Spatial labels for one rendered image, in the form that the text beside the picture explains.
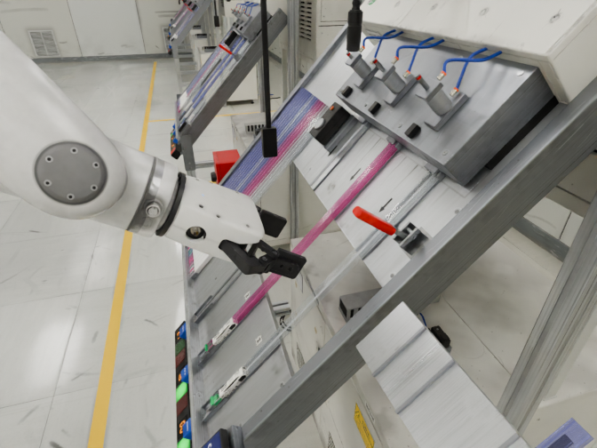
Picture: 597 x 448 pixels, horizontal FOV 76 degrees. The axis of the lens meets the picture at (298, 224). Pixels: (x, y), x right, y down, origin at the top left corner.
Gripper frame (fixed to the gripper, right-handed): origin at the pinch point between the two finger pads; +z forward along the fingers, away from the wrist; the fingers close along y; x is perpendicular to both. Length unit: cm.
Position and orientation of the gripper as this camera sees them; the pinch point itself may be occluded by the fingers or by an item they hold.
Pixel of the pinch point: (284, 244)
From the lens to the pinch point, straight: 49.8
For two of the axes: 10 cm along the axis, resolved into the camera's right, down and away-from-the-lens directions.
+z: 8.2, 3.3, 4.8
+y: -2.8, -5.1, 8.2
